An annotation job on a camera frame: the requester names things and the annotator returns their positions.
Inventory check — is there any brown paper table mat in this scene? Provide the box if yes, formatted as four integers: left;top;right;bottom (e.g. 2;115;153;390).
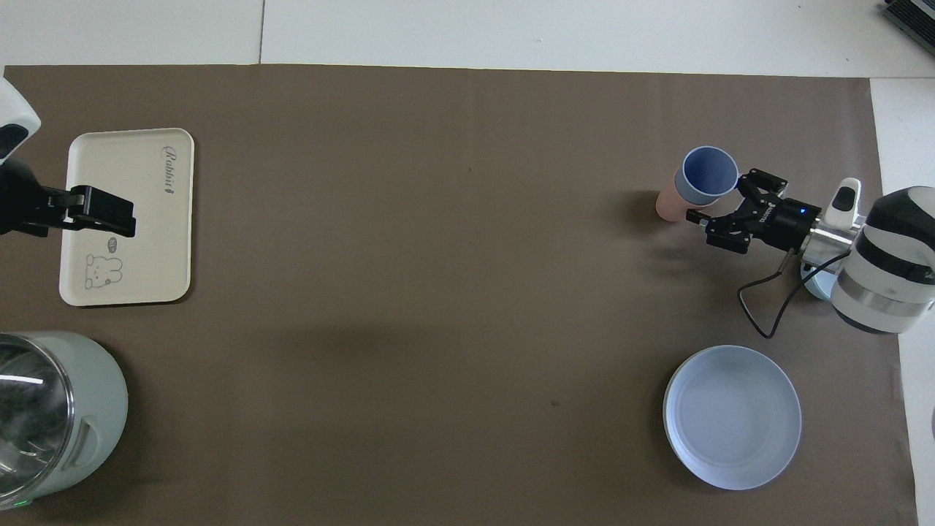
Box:
0;64;920;526

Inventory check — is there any cream tray with rabbit print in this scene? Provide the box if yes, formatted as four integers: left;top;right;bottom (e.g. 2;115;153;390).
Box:
58;128;195;307

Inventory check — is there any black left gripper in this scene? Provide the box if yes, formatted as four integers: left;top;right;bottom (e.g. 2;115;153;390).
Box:
0;157;137;239

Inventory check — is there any pale blue round plate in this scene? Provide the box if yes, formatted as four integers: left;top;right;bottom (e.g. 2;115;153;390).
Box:
663;345;803;491

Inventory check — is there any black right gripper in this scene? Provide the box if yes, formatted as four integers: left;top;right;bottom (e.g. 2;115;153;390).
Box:
686;169;813;255

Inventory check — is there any pale green cooking pot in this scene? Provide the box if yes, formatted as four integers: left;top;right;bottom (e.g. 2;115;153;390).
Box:
0;331;129;510

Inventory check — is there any dark grey ribbed device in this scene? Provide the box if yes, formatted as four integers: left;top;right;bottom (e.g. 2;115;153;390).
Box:
880;0;935;37

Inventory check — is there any blue plastic cup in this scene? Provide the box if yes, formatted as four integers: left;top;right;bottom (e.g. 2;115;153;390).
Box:
673;146;739;207

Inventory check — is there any pink plastic cup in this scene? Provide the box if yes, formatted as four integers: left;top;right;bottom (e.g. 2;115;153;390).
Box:
655;172;696;222

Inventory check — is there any light blue small bowl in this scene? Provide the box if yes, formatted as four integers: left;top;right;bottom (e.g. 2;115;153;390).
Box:
802;264;842;302

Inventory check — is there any glass pot lid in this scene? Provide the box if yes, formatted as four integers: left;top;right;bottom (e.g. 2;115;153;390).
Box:
0;335;75;499

